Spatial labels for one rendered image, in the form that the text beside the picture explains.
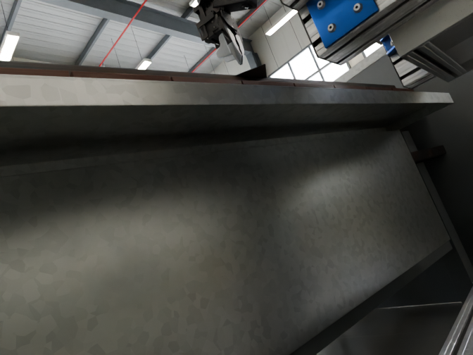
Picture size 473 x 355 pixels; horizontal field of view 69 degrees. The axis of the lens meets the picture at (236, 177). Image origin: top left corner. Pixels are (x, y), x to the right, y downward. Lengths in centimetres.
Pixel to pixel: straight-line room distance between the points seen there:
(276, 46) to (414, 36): 1170
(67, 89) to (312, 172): 53
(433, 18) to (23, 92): 56
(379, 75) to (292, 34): 1049
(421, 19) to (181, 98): 41
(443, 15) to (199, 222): 48
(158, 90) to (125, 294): 25
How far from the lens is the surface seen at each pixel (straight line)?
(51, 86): 35
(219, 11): 96
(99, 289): 47
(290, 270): 63
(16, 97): 34
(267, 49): 1252
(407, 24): 65
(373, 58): 164
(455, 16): 64
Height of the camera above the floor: 48
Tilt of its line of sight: 11 degrees up
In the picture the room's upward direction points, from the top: 20 degrees counter-clockwise
